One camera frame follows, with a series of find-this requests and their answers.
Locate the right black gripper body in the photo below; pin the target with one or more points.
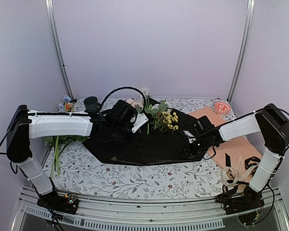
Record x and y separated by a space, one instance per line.
198 149

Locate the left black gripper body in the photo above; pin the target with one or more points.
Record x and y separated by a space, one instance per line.
119 133

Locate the black wrapping paper sheet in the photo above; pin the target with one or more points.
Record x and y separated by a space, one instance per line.
156 148

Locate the yellow small flower bunch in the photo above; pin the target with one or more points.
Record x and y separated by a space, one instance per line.
165 121

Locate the small white flower stem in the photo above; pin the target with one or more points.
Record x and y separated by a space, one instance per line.
145 91

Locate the white rose long stem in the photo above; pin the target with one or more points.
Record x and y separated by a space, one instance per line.
137 106

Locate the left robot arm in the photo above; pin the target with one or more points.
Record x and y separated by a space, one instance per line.
29 124

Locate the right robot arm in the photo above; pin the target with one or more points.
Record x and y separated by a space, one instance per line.
264 134

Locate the dark grey mug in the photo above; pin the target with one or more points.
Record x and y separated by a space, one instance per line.
91 104

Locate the pink wrapping paper sheet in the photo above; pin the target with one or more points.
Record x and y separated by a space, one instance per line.
239 149

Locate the cream printed ribbon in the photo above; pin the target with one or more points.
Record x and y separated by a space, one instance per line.
230 177

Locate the red patterned small bowl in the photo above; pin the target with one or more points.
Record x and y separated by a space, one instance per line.
222 107

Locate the blue orange flower stems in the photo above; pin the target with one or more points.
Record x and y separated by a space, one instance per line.
66 105

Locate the green leafy flower bunch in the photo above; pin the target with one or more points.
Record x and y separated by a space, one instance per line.
58 144

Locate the floral patterned tablecloth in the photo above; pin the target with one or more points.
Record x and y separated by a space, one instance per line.
80 172

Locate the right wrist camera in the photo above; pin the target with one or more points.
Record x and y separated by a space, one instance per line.
203 125

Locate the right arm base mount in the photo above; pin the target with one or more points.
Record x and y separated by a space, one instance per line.
250 204

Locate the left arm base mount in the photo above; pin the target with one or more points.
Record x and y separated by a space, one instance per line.
53 201

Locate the left aluminium frame post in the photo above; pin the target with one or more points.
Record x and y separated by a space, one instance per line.
57 47

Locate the aluminium frame post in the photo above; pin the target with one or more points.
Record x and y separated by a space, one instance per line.
57 47
242 51

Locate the right aluminium frame post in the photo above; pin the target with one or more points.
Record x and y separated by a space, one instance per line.
242 51

